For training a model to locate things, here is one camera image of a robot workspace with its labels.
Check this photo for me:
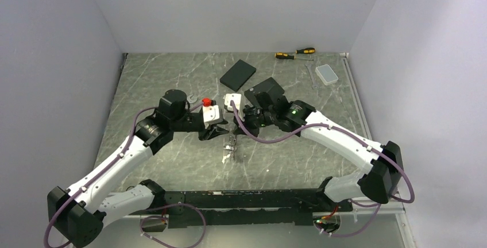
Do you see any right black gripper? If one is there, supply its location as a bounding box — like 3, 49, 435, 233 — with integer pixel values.
233, 103, 276, 138

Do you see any large metal keyring with keys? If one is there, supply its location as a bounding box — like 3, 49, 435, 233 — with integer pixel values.
222, 126, 237, 164

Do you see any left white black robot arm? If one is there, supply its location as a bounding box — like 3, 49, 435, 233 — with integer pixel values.
44, 90, 228, 247

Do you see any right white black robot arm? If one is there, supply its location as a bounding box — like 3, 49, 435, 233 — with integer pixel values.
225, 96, 410, 211

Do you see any black box with label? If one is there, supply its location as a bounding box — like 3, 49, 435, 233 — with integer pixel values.
244, 77, 285, 108

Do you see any large chrome wrench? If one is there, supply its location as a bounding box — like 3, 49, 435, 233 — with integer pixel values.
187, 94, 198, 103

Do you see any plain black box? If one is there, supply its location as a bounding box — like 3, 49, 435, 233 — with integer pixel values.
219, 59, 257, 92

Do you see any lower orange black screwdriver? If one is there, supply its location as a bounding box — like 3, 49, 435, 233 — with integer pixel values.
275, 52, 313, 61

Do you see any orange black screwdriver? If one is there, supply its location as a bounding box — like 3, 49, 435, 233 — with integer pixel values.
293, 47, 316, 55
275, 52, 313, 61

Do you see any small silver wrench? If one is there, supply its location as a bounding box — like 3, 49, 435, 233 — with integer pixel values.
305, 63, 319, 90

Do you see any translucent white plastic case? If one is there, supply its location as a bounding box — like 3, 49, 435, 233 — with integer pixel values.
315, 64, 338, 86

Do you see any upper orange black screwdriver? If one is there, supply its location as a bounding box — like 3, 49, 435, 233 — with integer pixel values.
293, 47, 316, 55

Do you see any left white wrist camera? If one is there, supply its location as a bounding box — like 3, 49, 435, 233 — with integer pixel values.
202, 98, 223, 128

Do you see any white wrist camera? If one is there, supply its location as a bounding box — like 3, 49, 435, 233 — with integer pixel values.
202, 98, 223, 128
224, 93, 242, 112

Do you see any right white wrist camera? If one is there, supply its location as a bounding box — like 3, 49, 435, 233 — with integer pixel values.
224, 93, 242, 112

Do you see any black base frame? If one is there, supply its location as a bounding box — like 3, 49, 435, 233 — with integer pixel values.
127, 187, 353, 230

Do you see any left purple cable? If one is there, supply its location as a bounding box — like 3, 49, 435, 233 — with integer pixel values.
43, 102, 206, 248

